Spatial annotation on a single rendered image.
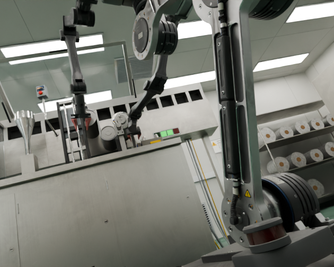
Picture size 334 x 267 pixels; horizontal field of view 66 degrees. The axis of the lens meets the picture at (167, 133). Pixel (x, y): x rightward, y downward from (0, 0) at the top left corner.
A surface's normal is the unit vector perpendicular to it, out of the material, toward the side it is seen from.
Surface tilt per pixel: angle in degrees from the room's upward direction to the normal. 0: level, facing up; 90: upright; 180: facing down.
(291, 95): 90
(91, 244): 90
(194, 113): 90
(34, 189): 90
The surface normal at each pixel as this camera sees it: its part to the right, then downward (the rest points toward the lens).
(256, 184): 0.50, -0.03
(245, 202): -0.86, 0.08
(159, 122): 0.11, -0.40
